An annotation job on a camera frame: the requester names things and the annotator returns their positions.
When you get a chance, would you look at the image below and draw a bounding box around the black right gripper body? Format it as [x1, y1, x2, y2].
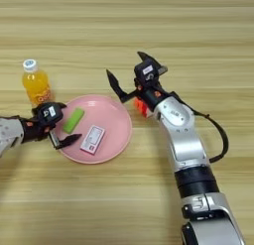
[119, 65, 173, 111]

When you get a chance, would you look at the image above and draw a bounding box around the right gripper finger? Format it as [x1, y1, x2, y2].
[137, 51, 157, 63]
[106, 68, 128, 99]

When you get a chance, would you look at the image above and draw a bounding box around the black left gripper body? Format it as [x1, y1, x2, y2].
[20, 118, 61, 150]

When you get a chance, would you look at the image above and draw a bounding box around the multicoloured puzzle cube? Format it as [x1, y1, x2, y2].
[133, 98, 155, 119]

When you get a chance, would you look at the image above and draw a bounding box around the orange juice bottle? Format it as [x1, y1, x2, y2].
[22, 59, 53, 108]

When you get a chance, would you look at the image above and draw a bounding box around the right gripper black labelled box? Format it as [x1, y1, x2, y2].
[133, 61, 161, 89]

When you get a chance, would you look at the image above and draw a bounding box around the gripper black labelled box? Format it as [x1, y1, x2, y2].
[133, 61, 161, 89]
[35, 102, 64, 128]

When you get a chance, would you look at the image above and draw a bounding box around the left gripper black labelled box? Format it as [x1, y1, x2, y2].
[35, 102, 64, 128]

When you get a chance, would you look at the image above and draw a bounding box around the green rectangular block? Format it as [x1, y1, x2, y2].
[63, 107, 85, 135]

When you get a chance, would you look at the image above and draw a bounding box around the small red white card box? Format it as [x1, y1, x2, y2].
[79, 124, 106, 156]

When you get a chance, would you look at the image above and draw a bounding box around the pink round plate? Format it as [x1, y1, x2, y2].
[53, 94, 133, 165]

